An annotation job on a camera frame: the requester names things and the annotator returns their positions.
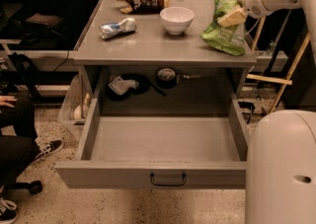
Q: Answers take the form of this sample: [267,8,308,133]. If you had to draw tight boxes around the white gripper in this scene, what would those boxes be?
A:
[217,0,272,28]

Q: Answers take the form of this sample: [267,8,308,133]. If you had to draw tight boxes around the green rice chip bag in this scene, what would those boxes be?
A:
[200,0,245,56]

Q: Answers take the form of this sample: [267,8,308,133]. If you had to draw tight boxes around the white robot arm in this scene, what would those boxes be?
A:
[217,0,316,224]

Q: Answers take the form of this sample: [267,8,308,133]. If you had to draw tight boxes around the grey counter cabinet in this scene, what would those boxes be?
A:
[75,0,256,115]

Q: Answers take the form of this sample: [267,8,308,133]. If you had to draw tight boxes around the grey open drawer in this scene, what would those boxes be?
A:
[55,79,249,188]

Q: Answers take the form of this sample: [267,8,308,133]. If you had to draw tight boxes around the person's hand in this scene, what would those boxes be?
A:
[0,96,17,108]

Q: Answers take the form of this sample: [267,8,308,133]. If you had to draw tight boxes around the white bowl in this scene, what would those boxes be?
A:
[160,7,195,35]

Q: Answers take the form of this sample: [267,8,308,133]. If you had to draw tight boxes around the black tape roll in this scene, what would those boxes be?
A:
[156,68,177,89]

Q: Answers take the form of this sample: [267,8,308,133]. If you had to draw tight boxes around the crushed silver can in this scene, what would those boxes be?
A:
[99,17,137,39]

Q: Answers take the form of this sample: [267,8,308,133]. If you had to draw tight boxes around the black pan with paper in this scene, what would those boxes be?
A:
[105,74,166,102]

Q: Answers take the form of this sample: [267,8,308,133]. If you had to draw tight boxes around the black white sneaker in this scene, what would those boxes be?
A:
[0,197,18,224]
[34,140,64,163]

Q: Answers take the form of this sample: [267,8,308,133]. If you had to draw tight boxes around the seated person in black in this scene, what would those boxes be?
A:
[0,98,39,189]

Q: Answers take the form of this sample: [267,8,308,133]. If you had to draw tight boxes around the black chair caster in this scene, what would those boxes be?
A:
[13,181,42,194]

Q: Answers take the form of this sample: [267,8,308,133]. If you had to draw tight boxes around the wooden stick frame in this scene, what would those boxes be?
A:
[247,26,311,112]

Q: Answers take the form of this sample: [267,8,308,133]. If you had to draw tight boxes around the black drawer handle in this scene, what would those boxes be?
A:
[150,173,187,187]

